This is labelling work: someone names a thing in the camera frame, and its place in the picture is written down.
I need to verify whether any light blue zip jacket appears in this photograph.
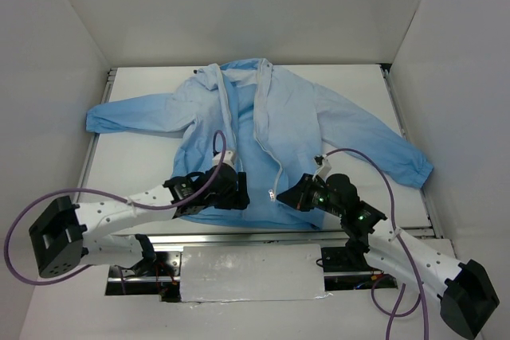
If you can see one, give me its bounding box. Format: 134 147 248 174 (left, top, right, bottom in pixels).
86 59 433 230

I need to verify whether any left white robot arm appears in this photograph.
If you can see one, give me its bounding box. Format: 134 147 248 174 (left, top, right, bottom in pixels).
29 164 249 279

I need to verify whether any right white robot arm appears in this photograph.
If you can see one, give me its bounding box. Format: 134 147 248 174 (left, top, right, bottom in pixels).
277 174 500 339

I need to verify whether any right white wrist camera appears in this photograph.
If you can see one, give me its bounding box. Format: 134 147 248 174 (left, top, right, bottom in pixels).
314 154 332 179

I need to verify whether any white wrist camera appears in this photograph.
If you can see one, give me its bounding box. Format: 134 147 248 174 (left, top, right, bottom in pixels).
314 154 332 179
212 150 237 169

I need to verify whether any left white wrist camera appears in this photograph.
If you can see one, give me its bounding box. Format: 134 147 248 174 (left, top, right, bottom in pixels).
212 150 237 169

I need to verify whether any aluminium rail frame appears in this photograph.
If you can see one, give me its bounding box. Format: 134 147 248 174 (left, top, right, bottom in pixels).
79 64 436 251

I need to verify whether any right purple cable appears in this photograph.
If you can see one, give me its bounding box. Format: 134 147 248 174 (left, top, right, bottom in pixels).
324 147 431 340

